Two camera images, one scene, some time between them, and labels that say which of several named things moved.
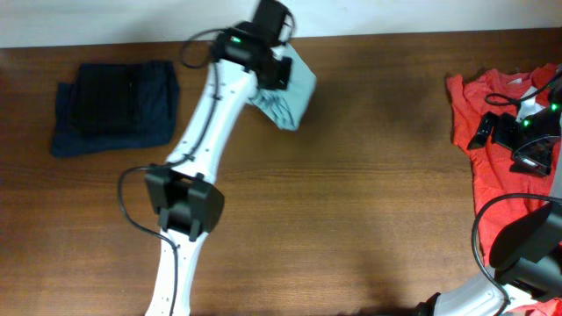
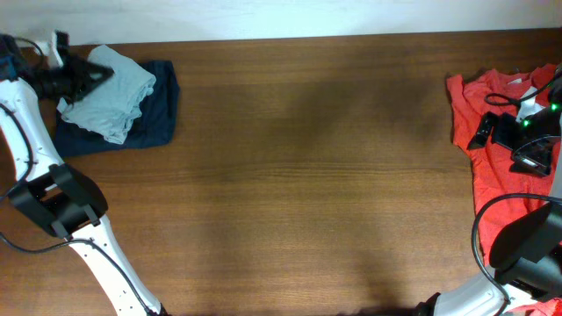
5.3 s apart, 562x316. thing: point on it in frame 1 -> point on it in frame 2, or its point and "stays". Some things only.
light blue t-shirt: (288, 107) -> (110, 109)
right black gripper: (538, 164) stays
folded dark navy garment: (115, 106) stays
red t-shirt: (502, 193) stays
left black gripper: (282, 82) -> (81, 71)
